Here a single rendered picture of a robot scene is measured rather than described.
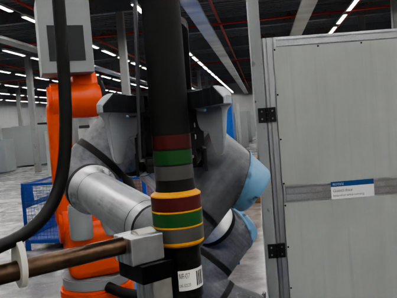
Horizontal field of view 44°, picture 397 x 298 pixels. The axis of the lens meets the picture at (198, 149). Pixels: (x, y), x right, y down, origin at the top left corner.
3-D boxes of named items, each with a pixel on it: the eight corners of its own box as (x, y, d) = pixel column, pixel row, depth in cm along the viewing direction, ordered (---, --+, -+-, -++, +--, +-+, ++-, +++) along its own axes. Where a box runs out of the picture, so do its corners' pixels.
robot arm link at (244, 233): (208, 265, 132) (67, 138, 102) (241, 221, 135) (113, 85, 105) (237, 284, 122) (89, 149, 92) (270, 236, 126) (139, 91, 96)
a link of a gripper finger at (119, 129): (109, 169, 38) (159, 158, 46) (103, 92, 37) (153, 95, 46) (75, 170, 39) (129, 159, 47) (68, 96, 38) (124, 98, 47)
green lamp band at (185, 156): (167, 166, 39) (166, 151, 39) (146, 165, 42) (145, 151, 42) (200, 161, 41) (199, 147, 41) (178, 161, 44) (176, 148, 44)
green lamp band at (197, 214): (171, 231, 39) (169, 216, 39) (143, 224, 42) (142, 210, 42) (213, 221, 42) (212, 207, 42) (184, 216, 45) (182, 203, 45)
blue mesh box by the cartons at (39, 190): (24, 251, 700) (17, 183, 694) (60, 230, 825) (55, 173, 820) (83, 248, 688) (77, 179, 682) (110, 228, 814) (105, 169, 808)
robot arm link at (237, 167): (220, 233, 71) (162, 186, 70) (264, 174, 74) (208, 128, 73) (234, 235, 63) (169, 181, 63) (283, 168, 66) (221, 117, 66)
